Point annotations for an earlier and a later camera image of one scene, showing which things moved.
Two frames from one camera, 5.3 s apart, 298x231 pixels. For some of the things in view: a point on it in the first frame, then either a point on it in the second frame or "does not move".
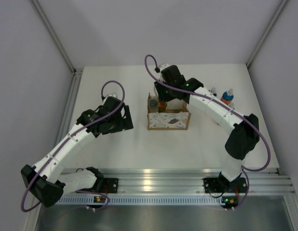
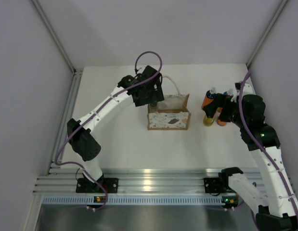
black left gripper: x=124 y=123 → x=157 y=96
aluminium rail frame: x=188 y=181 does not move
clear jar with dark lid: x=153 y=104 does not move
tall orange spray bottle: x=227 y=96 does not move
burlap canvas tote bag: x=177 y=116 does not move
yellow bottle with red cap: x=162 y=106 → x=208 y=121
